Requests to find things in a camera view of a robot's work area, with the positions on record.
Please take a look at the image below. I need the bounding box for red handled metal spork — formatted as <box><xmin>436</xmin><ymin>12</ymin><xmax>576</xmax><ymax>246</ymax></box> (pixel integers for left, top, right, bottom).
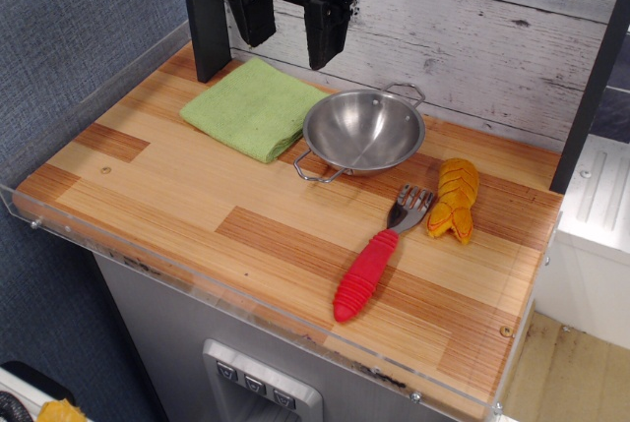
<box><xmin>333</xmin><ymin>184</ymin><xmax>434</xmax><ymax>323</ymax></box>

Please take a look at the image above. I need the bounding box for green folded towel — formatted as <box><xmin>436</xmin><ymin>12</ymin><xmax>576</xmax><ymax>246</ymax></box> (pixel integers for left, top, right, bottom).
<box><xmin>179</xmin><ymin>58</ymin><xmax>327</xmax><ymax>163</ymax></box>

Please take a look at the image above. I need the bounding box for clear acrylic table guard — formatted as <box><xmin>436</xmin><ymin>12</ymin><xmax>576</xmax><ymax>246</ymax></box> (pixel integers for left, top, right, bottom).
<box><xmin>1</xmin><ymin>13</ymin><xmax>559</xmax><ymax>421</ymax></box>

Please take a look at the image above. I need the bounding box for white ridged side unit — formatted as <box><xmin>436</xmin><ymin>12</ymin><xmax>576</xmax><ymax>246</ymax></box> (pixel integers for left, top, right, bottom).
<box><xmin>534</xmin><ymin>134</ymin><xmax>630</xmax><ymax>352</ymax></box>

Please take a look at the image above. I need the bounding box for grey toy fridge cabinet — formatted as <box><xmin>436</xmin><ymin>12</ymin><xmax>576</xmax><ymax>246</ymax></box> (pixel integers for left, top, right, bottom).
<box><xmin>91</xmin><ymin>250</ymin><xmax>473</xmax><ymax>422</ymax></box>

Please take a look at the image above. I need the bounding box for yellow object at bottom left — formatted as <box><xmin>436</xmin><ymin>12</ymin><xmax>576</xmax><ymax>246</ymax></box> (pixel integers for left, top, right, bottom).
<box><xmin>36</xmin><ymin>399</ymin><xmax>88</xmax><ymax>422</ymax></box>

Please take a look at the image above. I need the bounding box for dark grey left post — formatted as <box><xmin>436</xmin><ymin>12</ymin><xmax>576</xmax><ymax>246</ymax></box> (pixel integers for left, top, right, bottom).
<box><xmin>186</xmin><ymin>0</ymin><xmax>231</xmax><ymax>83</ymax></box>

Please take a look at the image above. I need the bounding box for dark grey post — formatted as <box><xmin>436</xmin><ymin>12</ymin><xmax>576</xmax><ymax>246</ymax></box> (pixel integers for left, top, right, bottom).
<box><xmin>186</xmin><ymin>0</ymin><xmax>231</xmax><ymax>83</ymax></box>
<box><xmin>549</xmin><ymin>0</ymin><xmax>629</xmax><ymax>194</ymax></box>

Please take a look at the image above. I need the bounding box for small steel two-handled pan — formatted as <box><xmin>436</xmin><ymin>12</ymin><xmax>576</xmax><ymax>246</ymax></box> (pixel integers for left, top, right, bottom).
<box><xmin>293</xmin><ymin>83</ymin><xmax>426</xmax><ymax>184</ymax></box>

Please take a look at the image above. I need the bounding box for dark grey right post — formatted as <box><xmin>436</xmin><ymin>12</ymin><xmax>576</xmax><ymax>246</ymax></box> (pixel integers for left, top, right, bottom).
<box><xmin>549</xmin><ymin>0</ymin><xmax>629</xmax><ymax>194</ymax></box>

